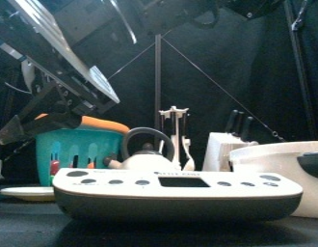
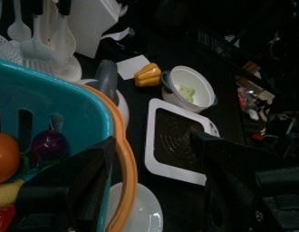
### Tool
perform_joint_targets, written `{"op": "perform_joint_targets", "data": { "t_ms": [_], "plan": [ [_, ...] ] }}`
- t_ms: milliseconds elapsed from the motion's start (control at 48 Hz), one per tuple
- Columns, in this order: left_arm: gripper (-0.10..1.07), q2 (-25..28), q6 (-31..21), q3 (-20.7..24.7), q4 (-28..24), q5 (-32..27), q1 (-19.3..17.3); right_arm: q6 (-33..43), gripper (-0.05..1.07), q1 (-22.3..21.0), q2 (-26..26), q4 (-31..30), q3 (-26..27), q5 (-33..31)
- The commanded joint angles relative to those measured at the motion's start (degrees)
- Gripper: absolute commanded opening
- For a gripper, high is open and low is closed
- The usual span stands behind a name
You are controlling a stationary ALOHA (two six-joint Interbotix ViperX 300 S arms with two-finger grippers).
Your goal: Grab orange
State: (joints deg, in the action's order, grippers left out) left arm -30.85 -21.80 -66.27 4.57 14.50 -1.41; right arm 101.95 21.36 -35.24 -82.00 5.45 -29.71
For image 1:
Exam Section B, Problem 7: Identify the black handled toy knife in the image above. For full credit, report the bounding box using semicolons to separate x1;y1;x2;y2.
242;116;257;142
224;109;239;134

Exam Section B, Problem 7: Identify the white toy spoon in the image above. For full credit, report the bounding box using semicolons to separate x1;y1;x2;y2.
180;136;196;172

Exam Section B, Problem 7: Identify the red toy food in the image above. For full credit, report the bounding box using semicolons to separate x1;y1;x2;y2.
49;159;61;177

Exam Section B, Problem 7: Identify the white toy pot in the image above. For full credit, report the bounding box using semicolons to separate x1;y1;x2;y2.
228;140;318;220

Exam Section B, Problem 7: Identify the black slanted frame pole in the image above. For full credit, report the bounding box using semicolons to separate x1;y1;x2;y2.
283;0;318;141

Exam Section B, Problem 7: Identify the white toy kettle grey handle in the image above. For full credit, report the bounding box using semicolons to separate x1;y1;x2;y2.
103;126;180;172

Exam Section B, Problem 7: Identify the white and black toy scale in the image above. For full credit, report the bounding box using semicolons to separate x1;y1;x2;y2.
52;167;305;224

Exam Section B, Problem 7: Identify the white plate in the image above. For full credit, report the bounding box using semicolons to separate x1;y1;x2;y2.
0;186;56;203

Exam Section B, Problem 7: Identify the white utensil stand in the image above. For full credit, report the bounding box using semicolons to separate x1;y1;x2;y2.
159;105;196;172

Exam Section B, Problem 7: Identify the white knife block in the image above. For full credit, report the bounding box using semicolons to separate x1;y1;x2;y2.
200;131;262;173

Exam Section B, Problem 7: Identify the teal basket with orange rim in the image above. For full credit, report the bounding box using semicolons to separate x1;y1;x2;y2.
35;113;131;187

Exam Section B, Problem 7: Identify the black vertical frame pole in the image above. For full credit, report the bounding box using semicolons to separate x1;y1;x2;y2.
155;33;162;131

